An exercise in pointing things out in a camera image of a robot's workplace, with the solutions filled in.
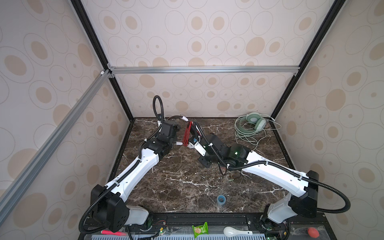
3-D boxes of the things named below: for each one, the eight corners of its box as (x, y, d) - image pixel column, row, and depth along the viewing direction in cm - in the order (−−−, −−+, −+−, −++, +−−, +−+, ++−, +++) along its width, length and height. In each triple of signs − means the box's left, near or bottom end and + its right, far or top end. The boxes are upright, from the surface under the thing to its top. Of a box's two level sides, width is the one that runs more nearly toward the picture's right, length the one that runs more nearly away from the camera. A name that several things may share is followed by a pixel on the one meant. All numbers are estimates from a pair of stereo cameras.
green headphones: (241, 135, 111) (244, 128, 105) (237, 119, 122) (239, 112, 116) (264, 135, 111) (268, 128, 105) (258, 119, 122) (262, 112, 116)
